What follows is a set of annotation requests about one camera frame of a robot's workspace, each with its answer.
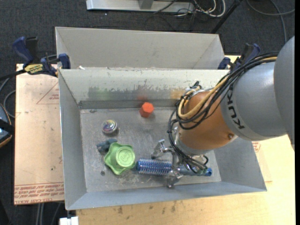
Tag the grey metal bin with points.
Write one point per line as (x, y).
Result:
(131, 128)

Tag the orange-red hexagonal block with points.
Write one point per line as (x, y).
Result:
(146, 110)

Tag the brown cardboard board, red print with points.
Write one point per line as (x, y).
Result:
(37, 137)

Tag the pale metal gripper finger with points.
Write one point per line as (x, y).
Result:
(173, 177)
(161, 147)

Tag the green star-shaped lid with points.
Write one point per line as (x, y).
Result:
(120, 158)

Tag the blue roller hairbrush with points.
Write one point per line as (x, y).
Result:
(153, 166)

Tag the dark grey toy figure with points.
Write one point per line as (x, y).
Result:
(105, 145)

